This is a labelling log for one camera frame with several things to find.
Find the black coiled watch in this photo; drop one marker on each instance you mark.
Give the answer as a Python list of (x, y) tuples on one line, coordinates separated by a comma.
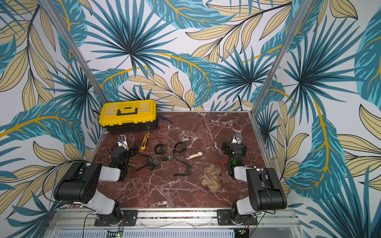
[(160, 149)]

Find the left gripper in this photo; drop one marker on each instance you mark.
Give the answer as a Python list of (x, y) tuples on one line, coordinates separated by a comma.
[(133, 152)]

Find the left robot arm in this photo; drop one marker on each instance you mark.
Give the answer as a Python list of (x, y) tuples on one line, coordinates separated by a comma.
[(79, 185)]

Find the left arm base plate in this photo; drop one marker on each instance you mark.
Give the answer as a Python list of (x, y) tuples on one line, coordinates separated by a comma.
[(120, 218)]

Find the beige striped cloth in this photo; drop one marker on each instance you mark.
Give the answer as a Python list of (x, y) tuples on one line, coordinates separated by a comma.
[(211, 178)]

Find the aluminium front rail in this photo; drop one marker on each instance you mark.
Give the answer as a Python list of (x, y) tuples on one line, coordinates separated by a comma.
[(175, 223)]

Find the blue handled pliers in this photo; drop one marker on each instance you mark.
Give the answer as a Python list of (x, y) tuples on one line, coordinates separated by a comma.
[(163, 118)]

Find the yellow utility knife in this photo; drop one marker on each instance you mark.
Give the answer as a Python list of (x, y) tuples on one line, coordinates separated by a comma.
[(145, 141)]

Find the small olive watch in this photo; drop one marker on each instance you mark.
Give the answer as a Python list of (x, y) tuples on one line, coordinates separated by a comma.
[(167, 158)]

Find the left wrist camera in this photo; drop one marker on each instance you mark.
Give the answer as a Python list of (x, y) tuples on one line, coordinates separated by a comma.
[(122, 139)]

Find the black looped watch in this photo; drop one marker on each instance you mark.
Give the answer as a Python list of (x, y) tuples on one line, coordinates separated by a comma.
[(179, 147)]

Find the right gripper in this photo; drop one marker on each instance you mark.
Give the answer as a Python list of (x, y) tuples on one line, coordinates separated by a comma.
[(235, 146)]

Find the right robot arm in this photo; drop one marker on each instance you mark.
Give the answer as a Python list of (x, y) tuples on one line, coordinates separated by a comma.
[(264, 187)]

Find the yellow black toolbox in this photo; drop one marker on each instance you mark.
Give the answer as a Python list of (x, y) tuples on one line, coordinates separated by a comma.
[(129, 116)]

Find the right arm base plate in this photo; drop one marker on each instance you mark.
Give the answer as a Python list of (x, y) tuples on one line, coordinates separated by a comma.
[(228, 217)]

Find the cream strap watch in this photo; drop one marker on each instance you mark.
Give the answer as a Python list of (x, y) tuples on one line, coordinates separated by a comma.
[(194, 156)]

